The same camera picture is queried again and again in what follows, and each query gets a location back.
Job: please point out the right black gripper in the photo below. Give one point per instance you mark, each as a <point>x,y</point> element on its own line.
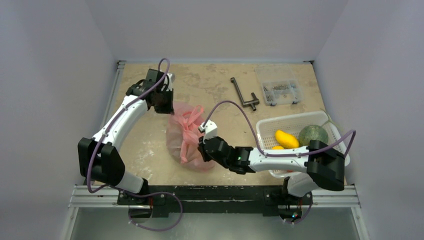
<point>204,147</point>

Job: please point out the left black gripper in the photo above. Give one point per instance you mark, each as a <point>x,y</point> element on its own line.
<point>168,109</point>

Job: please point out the pink plastic bag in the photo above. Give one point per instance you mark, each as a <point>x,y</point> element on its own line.
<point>182,137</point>

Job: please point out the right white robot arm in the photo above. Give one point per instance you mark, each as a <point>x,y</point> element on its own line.
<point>317,165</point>

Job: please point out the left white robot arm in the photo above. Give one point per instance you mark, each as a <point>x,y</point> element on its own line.
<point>99,158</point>

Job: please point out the yellow fake lemon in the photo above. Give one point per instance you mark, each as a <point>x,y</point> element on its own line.
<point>278,147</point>

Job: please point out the yellow fake mango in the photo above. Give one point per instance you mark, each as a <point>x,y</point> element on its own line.
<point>286,140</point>

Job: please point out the green fake melon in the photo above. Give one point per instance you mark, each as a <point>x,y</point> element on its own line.
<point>312,132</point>

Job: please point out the white plastic basket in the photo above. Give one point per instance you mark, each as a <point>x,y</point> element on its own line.
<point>293,124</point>

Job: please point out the clear plastic screw box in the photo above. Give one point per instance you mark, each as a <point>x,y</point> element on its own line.
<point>279,85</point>

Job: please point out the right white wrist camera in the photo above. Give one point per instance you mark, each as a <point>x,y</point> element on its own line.
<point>209,130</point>

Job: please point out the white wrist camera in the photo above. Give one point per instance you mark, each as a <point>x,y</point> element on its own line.
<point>168,82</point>
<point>209,130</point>

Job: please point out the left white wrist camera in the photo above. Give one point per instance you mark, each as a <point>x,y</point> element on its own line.
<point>168,82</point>

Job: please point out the black metal base rail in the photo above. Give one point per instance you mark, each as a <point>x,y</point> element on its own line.
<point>267,200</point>

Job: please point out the aluminium frame rail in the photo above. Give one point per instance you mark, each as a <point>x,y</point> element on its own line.
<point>339,145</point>

